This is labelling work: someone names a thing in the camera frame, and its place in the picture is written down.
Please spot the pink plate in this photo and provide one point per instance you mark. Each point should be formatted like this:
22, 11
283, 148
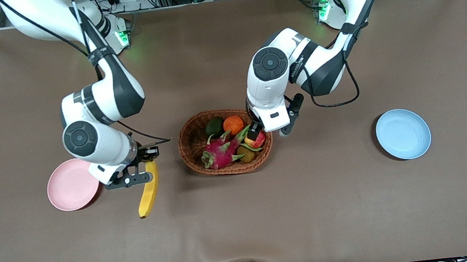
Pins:
68, 189

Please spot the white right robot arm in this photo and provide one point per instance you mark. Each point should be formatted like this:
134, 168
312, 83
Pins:
98, 102

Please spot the green avocado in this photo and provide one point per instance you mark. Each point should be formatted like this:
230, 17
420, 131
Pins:
214, 127

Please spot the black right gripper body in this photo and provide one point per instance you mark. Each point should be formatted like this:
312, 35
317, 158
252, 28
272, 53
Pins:
144, 154

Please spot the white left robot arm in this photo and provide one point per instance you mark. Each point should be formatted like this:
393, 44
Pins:
318, 64

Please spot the orange fruit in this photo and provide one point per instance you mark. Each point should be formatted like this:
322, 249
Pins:
233, 125

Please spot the red yellow apple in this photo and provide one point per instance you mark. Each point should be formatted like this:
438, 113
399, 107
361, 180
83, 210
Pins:
259, 141

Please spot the yellow banana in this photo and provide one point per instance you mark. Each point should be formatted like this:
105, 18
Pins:
149, 197

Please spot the pink dragon fruit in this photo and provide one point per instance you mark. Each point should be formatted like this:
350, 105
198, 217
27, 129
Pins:
218, 152

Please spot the blue plate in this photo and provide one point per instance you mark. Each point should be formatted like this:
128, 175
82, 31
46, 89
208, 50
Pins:
403, 133

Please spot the brown kiwi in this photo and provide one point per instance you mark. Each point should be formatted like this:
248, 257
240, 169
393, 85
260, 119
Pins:
246, 154

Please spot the brown table mat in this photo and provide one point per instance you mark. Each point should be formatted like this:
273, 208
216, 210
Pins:
243, 217

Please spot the brown wicker basket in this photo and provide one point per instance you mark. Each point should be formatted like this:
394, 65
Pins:
190, 140

